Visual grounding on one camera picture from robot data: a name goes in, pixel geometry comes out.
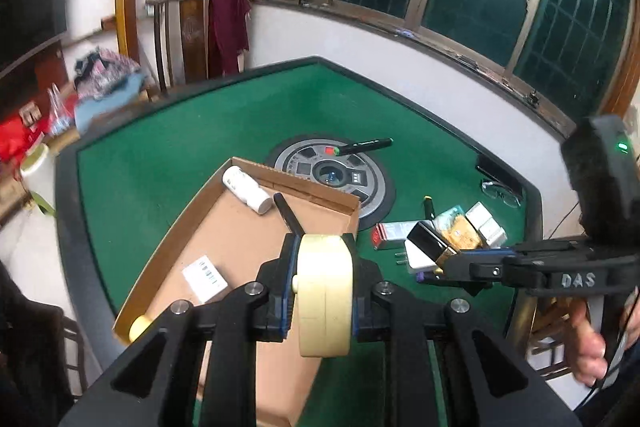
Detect light blue cloth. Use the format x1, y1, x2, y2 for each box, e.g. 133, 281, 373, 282
75, 74, 151, 132

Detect blue cap black marker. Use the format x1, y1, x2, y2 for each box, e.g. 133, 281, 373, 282
272, 193, 304, 238

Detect light blue tissue packet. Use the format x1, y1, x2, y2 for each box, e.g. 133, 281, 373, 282
434, 205, 468, 228

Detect red bag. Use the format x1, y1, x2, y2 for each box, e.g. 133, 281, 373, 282
0, 114, 46, 162

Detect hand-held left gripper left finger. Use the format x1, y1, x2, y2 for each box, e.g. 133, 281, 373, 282
60, 232, 301, 427

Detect blue white medicine box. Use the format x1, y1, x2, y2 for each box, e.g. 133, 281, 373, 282
475, 217, 507, 247

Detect black gold cosmetic tube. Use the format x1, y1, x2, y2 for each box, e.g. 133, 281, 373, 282
406, 221, 458, 265

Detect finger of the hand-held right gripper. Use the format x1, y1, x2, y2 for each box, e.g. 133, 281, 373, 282
440, 252, 508, 297
465, 246, 531, 260

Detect person's right hand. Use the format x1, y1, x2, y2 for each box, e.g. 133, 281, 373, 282
570, 299, 623, 385

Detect yellow snack packet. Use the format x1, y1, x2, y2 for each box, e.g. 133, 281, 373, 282
445, 217, 488, 253

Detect white jar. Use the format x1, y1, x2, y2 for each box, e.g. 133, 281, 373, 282
20, 143, 56, 208

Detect brown cardboard box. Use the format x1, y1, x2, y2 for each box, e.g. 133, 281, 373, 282
112, 157, 363, 427

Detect green cap black marker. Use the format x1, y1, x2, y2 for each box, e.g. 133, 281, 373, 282
334, 138, 394, 156

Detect white charger plug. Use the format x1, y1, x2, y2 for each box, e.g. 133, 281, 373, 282
395, 239, 441, 275

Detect cream masking tape roll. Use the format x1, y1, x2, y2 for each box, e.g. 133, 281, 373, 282
291, 234, 357, 358

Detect black frame eyeglasses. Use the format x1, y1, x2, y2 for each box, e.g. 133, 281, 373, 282
481, 178, 522, 208

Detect black television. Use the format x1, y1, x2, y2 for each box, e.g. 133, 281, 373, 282
0, 0, 68, 72

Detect silver box red stripe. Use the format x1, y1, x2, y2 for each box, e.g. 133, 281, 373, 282
372, 222, 418, 251

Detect light wooden chair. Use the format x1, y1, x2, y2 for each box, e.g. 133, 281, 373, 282
525, 297, 581, 378

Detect round grey table centre panel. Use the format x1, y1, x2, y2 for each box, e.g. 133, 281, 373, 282
265, 134, 397, 220

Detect maroon cloth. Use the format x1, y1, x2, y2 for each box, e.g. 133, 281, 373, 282
206, 0, 252, 78

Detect white pill bottle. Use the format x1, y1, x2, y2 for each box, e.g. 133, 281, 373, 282
222, 165, 273, 214

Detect dark wooden chair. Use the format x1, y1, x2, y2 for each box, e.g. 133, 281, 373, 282
145, 0, 213, 88

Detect pile of patterned clothes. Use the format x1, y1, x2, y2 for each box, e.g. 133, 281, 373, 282
74, 48, 146, 100

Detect clear plastic bottle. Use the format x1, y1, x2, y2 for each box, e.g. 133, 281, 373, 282
47, 84, 71, 135

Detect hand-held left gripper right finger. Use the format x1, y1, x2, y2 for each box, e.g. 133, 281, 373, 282
345, 232, 581, 427

